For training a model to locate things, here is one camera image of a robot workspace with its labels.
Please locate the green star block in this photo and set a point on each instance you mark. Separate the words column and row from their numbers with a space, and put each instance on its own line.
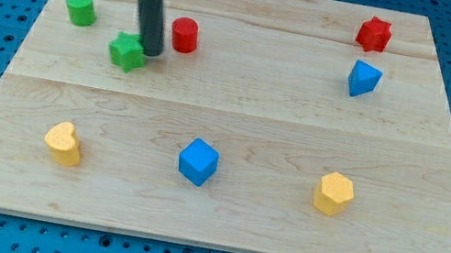
column 127, row 52

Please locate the red cylinder block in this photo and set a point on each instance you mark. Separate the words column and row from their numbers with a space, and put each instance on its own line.
column 184, row 34

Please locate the green cylinder block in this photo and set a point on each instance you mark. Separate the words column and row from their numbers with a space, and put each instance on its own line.
column 81, row 12

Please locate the yellow heart block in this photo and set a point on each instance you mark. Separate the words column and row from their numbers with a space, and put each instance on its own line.
column 63, row 144

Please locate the blue cube block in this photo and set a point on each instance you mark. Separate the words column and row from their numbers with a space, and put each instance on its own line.
column 198, row 162

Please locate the wooden board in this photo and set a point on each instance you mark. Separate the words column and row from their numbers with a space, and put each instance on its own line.
column 267, row 89

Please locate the blue triangle block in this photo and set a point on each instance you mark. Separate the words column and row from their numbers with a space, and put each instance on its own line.
column 363, row 78

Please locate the yellow hexagon block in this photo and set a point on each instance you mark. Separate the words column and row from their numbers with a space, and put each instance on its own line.
column 333, row 194

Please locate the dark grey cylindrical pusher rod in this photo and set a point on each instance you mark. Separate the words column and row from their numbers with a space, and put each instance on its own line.
column 151, row 26

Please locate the red star block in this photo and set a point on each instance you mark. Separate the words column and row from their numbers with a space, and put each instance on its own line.
column 374, row 35

